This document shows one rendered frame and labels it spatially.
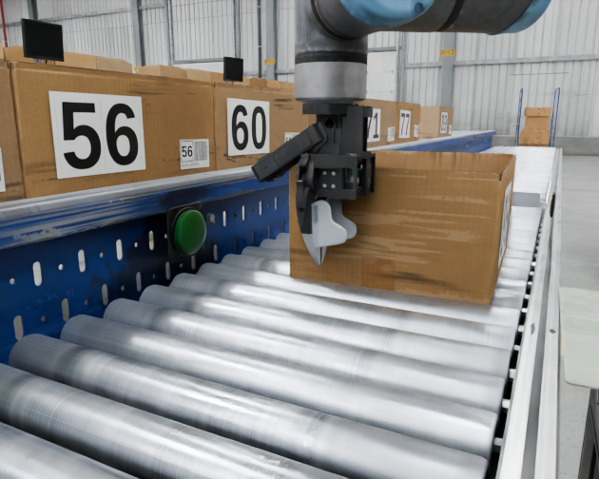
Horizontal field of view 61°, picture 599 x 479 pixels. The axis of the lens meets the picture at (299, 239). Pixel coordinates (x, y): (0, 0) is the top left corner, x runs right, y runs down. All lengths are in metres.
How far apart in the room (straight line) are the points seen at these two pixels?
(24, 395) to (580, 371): 0.51
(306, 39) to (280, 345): 0.35
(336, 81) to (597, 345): 0.41
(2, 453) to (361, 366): 0.31
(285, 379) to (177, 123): 0.53
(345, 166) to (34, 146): 0.38
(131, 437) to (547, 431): 0.32
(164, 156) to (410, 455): 0.63
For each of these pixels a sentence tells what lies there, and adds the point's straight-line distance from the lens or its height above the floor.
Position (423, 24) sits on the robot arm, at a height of 1.08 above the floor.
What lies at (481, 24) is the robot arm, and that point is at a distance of 0.60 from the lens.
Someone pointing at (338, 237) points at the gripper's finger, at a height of 0.84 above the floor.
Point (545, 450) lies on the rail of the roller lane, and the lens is 0.45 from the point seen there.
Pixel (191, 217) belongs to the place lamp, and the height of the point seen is 0.84.
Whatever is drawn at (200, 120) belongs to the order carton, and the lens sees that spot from 0.94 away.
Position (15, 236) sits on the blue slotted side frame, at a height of 0.86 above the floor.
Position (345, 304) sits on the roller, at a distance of 0.67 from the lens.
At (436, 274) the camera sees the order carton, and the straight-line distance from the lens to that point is 0.70.
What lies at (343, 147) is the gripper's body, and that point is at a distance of 0.64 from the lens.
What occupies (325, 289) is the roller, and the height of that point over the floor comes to 0.74.
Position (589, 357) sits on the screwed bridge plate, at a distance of 0.59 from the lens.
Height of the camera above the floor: 0.98
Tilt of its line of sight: 13 degrees down
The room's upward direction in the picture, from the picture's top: straight up
